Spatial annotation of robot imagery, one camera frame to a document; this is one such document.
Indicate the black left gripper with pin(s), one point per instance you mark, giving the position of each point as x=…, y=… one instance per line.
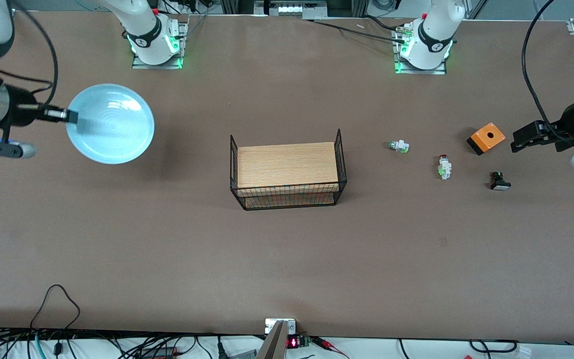
x=567, y=126

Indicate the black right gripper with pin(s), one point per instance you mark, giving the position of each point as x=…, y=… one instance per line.
x=18, y=106

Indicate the light blue round plate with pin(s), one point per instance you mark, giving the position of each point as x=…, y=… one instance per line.
x=112, y=127

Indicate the red push button switch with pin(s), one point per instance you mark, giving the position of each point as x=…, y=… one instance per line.
x=445, y=168

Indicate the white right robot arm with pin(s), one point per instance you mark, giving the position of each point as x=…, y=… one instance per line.
x=145, y=30

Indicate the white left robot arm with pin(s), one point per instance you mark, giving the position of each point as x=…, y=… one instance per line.
x=434, y=35

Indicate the black square push button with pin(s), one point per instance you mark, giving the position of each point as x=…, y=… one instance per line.
x=499, y=182

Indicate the red clip test lead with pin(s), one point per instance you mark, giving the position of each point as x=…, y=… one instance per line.
x=329, y=345

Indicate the small red display module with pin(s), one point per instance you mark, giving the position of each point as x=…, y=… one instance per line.
x=297, y=342

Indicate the orange button enclosure box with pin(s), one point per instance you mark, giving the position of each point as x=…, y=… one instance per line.
x=487, y=137

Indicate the green push button switch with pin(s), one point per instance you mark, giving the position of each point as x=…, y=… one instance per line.
x=399, y=146

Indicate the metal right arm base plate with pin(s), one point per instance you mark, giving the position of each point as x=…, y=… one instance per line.
x=183, y=45

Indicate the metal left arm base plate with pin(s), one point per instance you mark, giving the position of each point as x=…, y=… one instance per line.
x=396, y=62

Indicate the grey metal camera bracket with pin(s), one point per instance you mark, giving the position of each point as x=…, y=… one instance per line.
x=274, y=344

